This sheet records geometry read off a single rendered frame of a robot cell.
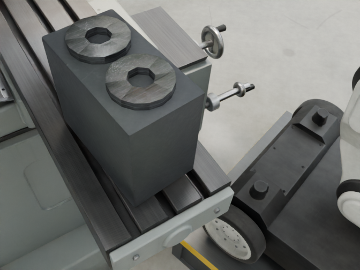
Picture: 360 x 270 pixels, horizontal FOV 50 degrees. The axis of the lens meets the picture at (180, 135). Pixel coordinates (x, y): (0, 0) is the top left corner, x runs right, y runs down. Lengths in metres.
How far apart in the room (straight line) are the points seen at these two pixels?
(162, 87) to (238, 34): 2.07
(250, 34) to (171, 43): 1.43
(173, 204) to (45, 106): 0.31
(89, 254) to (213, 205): 0.86
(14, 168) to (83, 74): 0.59
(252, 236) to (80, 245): 0.65
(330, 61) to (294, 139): 1.34
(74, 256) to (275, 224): 0.71
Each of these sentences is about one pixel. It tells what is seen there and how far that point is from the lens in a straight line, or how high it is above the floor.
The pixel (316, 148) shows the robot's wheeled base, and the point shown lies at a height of 0.59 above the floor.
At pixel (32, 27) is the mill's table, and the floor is 0.99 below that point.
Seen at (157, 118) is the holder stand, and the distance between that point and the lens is 0.47.
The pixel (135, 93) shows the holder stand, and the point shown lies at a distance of 0.48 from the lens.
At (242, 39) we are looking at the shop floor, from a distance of 2.50.
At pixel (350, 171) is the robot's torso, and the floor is 0.74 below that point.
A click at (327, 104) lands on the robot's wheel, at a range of 1.38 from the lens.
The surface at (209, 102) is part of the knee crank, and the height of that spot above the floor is 0.58.
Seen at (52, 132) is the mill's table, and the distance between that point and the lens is 0.71.
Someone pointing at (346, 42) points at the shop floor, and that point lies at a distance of 2.73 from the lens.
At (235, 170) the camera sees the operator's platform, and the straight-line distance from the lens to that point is 1.36.
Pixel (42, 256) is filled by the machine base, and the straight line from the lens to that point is 1.47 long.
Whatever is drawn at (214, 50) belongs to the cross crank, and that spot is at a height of 0.67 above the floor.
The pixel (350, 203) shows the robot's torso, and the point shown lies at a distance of 1.05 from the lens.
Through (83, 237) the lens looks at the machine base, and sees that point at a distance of 1.46.
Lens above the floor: 1.53
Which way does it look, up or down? 53 degrees down
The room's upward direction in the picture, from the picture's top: 5 degrees clockwise
